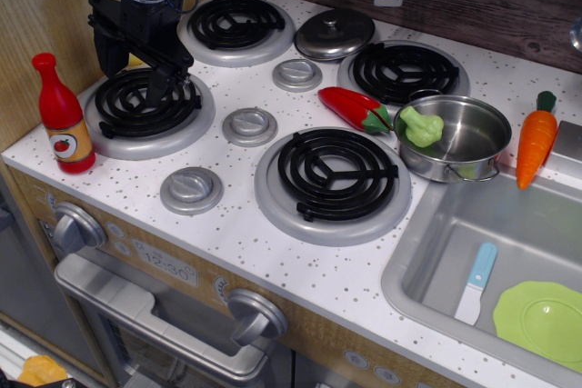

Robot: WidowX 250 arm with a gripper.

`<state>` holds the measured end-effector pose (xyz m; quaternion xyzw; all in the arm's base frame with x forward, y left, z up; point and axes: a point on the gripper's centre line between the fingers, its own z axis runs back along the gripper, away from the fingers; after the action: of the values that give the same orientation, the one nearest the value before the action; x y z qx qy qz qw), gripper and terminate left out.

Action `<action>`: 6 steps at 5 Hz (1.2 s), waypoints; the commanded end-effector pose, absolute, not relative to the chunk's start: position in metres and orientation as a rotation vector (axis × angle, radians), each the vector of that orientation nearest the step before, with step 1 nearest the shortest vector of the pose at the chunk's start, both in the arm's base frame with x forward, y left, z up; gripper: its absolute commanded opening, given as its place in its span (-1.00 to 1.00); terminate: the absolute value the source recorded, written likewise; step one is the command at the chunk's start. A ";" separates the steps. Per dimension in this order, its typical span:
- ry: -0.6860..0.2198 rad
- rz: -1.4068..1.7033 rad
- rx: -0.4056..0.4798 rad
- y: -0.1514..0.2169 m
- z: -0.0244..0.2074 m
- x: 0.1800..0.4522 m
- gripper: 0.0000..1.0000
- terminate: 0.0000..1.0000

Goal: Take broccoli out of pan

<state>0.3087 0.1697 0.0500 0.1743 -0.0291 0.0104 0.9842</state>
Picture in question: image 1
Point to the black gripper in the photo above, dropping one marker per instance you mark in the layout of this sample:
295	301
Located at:
148	31

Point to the green toy broccoli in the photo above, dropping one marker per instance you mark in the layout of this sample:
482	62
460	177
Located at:
422	130

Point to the small steel pot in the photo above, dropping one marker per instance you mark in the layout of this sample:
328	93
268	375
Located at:
474	136

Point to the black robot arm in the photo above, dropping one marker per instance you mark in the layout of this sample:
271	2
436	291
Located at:
148	30

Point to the yellow toy banana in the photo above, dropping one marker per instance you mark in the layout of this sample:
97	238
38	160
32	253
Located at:
134	61

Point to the front left stove burner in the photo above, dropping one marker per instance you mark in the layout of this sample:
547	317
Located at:
123	126

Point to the stove burner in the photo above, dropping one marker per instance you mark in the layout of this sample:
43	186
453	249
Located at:
332	187
397	72
123	126
237	33

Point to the red toy ketchup bottle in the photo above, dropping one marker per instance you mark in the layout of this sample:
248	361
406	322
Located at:
63	119

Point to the back left stove burner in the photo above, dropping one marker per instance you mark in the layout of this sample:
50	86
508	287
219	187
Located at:
237	33

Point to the grey top knob middle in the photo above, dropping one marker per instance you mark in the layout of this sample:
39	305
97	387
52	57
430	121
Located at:
249	127

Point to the grey top knob front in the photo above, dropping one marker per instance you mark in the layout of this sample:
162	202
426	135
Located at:
191	191

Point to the grey top knob back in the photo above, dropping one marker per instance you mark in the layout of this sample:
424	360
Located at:
297	75

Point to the grey oven knob left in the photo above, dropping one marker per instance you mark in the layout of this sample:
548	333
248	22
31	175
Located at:
76	229

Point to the grey oven knob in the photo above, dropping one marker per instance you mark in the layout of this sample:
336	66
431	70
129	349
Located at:
258	321
76	229

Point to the steel pot lid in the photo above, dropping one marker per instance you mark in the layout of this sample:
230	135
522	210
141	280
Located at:
334	34

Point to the front right stove burner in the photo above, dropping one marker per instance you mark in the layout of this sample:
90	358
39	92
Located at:
332	187

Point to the red toy chili pepper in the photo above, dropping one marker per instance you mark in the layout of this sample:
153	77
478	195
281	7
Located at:
360	111

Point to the back right stove burner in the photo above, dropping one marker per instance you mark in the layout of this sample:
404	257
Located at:
397	72

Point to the grey oven knob right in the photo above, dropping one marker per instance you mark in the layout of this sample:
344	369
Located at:
258	321

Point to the yellow object bottom left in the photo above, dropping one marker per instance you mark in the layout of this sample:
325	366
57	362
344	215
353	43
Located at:
41	369

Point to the orange toy carrot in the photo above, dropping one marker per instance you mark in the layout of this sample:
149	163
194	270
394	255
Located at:
537	136

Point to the grey toy sink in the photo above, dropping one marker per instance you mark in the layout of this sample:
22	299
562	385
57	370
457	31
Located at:
537	232

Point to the hanging steel utensil right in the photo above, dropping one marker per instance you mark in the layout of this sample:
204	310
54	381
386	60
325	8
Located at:
575	34

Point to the light green toy plate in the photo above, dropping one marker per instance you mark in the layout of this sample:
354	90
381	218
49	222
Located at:
544	318

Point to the grey oven door handle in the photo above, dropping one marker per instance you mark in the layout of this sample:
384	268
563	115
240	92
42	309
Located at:
132	307

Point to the blue handled toy knife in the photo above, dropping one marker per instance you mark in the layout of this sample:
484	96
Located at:
469	307

